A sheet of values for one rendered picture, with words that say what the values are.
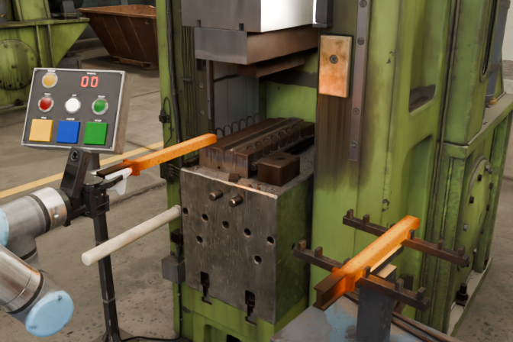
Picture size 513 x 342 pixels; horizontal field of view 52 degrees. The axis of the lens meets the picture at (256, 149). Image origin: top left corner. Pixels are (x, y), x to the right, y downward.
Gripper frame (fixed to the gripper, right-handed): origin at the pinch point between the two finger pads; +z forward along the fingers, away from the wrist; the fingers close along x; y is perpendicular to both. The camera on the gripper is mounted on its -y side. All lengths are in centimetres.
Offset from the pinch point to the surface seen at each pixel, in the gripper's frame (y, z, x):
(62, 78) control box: -9, 28, -62
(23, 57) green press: 57, 242, -440
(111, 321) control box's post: 93, 31, -55
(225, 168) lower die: 14.6, 41.3, -1.0
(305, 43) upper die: -21, 75, 8
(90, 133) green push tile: 7, 25, -45
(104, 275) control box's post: 70, 31, -56
